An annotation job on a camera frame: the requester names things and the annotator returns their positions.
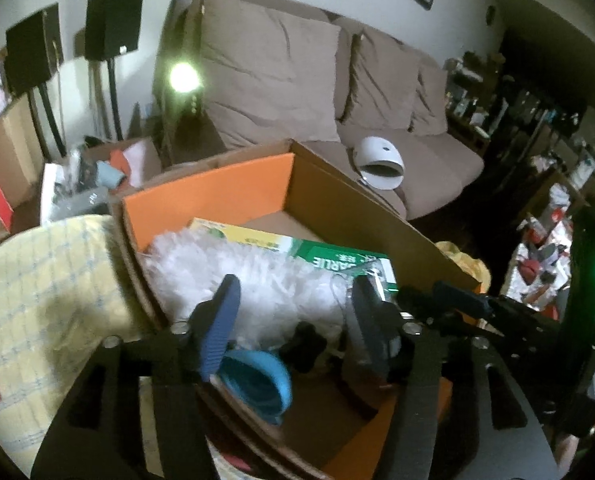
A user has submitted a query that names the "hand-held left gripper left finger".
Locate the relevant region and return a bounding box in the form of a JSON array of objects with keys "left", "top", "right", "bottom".
[{"left": 30, "top": 275, "right": 242, "bottom": 480}]

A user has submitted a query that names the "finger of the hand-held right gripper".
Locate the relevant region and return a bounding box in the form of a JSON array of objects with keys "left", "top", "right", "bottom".
[
  {"left": 396, "top": 287, "right": 528, "bottom": 356},
  {"left": 433, "top": 281, "right": 565, "bottom": 341}
]

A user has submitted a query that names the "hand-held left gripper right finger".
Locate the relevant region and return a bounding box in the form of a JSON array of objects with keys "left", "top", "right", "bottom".
[{"left": 347, "top": 277, "right": 561, "bottom": 480}]

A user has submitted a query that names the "white feather duster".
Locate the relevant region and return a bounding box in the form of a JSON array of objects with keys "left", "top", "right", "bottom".
[{"left": 142, "top": 230, "right": 351, "bottom": 356}]

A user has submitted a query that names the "blue collapsible funnel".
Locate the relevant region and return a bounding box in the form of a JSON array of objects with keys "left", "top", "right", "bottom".
[{"left": 212, "top": 347, "right": 293, "bottom": 426}]

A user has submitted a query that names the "green toothpaste box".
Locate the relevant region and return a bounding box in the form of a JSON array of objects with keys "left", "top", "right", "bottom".
[{"left": 187, "top": 217, "right": 395, "bottom": 301}]

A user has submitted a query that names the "orange-lined cardboard box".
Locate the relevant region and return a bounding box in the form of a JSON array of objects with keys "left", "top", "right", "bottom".
[{"left": 110, "top": 139, "right": 483, "bottom": 480}]

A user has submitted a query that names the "yellow plastic bag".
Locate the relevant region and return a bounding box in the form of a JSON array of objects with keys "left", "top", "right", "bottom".
[{"left": 435, "top": 240, "right": 493, "bottom": 296}]

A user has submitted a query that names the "brown sofa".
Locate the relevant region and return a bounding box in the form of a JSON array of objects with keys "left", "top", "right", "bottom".
[{"left": 152, "top": 0, "right": 485, "bottom": 221}]

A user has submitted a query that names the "white nail lamp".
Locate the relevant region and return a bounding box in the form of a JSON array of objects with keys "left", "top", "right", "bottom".
[{"left": 353, "top": 136, "right": 407, "bottom": 191}]

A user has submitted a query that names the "yellow checked tablecloth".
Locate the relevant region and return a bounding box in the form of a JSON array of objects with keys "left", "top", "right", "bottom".
[{"left": 0, "top": 214, "right": 213, "bottom": 480}]

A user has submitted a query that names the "open box of clutter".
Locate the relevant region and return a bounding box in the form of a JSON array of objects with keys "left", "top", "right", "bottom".
[{"left": 40, "top": 136, "right": 163, "bottom": 226}]

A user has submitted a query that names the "small brown cushion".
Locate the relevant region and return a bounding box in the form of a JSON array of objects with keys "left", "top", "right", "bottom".
[{"left": 411, "top": 62, "right": 451, "bottom": 137}]

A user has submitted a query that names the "dark cluttered shelf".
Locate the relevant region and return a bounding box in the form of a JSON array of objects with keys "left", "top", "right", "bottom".
[{"left": 442, "top": 50, "right": 595, "bottom": 211}]

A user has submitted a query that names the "medium brown cushion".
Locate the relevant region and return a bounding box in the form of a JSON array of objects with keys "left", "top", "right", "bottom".
[{"left": 340, "top": 27, "right": 423, "bottom": 133}]

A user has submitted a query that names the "black speaker stand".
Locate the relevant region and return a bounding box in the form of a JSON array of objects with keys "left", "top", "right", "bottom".
[
  {"left": 27, "top": 80, "right": 68, "bottom": 161},
  {"left": 106, "top": 57, "right": 124, "bottom": 142}
]

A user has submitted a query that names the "large brown cushion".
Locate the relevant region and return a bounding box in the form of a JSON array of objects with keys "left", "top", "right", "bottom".
[{"left": 197, "top": 0, "right": 342, "bottom": 151}]

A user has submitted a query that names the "plain brown cardboard box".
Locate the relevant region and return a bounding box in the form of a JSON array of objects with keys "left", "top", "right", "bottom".
[{"left": 0, "top": 95, "right": 45, "bottom": 211}]

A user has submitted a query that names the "black speaker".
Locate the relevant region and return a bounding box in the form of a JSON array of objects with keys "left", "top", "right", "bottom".
[
  {"left": 4, "top": 4, "right": 64, "bottom": 96},
  {"left": 84, "top": 0, "right": 144, "bottom": 61}
]

